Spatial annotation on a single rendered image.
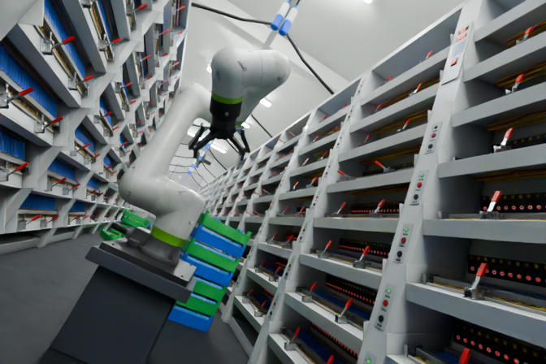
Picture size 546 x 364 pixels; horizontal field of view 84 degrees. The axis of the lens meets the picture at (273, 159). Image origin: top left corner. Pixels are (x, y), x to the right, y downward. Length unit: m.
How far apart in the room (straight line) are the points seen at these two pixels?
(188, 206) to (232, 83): 0.46
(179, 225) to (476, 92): 1.13
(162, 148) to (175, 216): 0.24
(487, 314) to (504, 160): 0.37
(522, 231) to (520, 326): 0.19
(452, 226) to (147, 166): 0.93
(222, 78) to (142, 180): 0.45
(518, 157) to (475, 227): 0.20
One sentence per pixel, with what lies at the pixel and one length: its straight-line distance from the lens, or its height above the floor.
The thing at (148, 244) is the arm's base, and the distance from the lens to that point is 1.12.
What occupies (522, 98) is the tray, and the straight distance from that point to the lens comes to 1.06.
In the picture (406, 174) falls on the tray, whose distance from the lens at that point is 1.17.
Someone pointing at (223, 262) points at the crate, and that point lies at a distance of 1.78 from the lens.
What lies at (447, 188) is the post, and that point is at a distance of 1.10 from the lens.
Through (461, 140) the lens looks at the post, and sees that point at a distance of 1.19.
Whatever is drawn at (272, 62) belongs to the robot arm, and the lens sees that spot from 0.88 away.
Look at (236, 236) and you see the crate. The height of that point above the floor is 0.51.
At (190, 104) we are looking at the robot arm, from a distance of 1.21.
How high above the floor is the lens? 0.44
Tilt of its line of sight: 18 degrees up
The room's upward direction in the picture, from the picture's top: 25 degrees clockwise
